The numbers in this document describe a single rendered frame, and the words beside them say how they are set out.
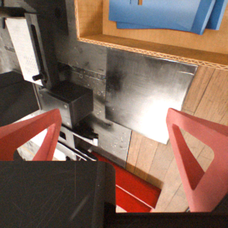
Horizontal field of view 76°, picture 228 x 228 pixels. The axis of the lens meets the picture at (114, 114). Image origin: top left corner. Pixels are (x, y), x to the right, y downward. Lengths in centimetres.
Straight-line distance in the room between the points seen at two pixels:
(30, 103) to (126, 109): 39
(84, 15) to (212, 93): 24
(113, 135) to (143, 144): 9
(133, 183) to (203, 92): 32
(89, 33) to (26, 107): 39
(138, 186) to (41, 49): 42
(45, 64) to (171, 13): 25
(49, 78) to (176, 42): 26
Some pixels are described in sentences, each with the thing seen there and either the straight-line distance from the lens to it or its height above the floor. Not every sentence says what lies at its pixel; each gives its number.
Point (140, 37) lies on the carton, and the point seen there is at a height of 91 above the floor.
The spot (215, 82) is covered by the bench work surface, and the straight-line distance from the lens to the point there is 28.
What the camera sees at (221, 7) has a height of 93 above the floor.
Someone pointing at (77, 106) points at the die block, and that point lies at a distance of 35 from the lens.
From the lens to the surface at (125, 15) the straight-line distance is 29.
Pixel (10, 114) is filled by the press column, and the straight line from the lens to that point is 58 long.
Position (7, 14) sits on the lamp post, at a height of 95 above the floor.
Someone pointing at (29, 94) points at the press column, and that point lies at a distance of 59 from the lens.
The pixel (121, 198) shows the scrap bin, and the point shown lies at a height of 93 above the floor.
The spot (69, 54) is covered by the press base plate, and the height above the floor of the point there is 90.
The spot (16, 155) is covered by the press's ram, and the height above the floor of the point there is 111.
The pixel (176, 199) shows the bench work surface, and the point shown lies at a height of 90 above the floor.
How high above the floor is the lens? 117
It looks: 45 degrees down
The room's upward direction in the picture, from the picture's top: 132 degrees counter-clockwise
